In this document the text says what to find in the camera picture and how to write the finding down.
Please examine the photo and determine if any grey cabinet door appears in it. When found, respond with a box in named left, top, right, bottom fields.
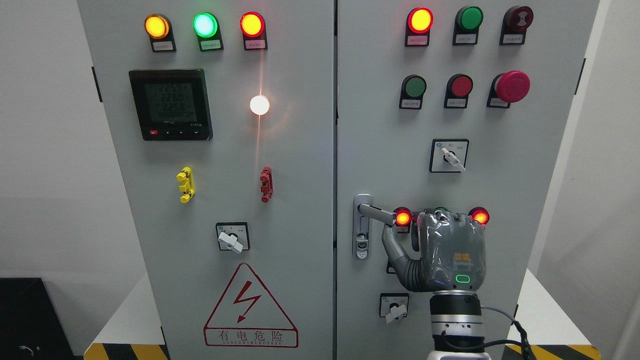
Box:
left=78, top=0, right=335, bottom=360
left=336, top=0, right=599, bottom=360

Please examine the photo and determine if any yellow terminal connector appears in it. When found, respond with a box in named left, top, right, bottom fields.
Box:
left=176, top=166, right=195, bottom=204

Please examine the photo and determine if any red electric danger warning sticker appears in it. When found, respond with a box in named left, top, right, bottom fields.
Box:
left=203, top=262, right=299, bottom=348

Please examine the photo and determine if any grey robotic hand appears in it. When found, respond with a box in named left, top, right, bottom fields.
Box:
left=381, top=211, right=487, bottom=293

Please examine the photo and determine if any green push button second row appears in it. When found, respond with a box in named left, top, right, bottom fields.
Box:
left=398, top=74, right=426, bottom=110

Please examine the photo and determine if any white platform with hazard stripes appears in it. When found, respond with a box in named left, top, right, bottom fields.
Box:
left=80, top=271, right=602, bottom=360

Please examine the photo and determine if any red terminal connector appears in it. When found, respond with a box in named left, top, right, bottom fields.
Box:
left=259, top=166, right=274, bottom=203

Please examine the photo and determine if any grey right cabinet door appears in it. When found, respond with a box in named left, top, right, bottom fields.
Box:
left=336, top=0, right=599, bottom=360

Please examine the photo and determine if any green push button top row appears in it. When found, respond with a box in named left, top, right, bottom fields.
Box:
left=452, top=6, right=483, bottom=46

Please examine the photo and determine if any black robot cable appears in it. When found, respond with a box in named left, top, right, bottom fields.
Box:
left=440, top=306, right=538, bottom=360

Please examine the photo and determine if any black digital power meter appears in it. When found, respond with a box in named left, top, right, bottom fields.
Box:
left=128, top=68, right=213, bottom=141

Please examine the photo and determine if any red emergency stop mushroom button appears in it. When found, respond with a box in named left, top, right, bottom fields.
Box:
left=486, top=70, right=531, bottom=109

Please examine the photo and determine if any red lit lamp lower right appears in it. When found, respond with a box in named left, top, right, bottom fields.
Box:
left=468, top=206, right=490, bottom=227

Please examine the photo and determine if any red lit lamp top right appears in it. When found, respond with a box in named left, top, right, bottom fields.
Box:
left=404, top=7, right=434, bottom=47

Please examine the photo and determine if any red push button second row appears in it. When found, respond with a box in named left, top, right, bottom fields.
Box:
left=443, top=73, right=474, bottom=109

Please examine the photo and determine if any upper right white selector switch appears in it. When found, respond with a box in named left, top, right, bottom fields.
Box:
left=429, top=138, right=470, bottom=173

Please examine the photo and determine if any black box lower left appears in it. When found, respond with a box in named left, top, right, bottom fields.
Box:
left=0, top=278, right=74, bottom=360

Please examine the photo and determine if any dark red buzzer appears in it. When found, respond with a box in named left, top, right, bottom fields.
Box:
left=499, top=6, right=534, bottom=46

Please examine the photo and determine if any red lit lamp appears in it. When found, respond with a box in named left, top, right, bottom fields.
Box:
left=404, top=7, right=434, bottom=47
left=394, top=206, right=413, bottom=234
left=468, top=206, right=490, bottom=227

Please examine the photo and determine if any yellow indicator lamp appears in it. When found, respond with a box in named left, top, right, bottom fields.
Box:
left=144, top=13, right=176, bottom=53

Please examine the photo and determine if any red indicator lamp top left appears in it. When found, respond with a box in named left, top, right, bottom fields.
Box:
left=239, top=11, right=268, bottom=51

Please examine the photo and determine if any green indicator lamp top left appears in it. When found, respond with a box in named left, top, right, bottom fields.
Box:
left=192, top=12, right=224, bottom=51

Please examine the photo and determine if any grey left cabinet door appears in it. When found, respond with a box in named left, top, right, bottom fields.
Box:
left=78, top=0, right=335, bottom=360

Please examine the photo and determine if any red lit lamp lower left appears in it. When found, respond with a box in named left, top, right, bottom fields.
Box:
left=394, top=206, right=413, bottom=234

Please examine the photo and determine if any white glowing indicator lamp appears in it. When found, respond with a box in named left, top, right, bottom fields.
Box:
left=249, top=95, right=271, bottom=116

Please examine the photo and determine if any green button bottom left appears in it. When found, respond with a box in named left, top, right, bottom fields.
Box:
left=386, top=260, right=397, bottom=275

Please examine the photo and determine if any lower white selector switch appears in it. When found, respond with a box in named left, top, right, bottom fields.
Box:
left=378, top=292, right=410, bottom=325

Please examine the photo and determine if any silver door swing handle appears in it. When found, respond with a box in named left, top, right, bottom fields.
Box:
left=352, top=193, right=396, bottom=260

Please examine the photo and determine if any left white rotary selector switch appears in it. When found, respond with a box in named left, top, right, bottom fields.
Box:
left=215, top=221, right=250, bottom=255

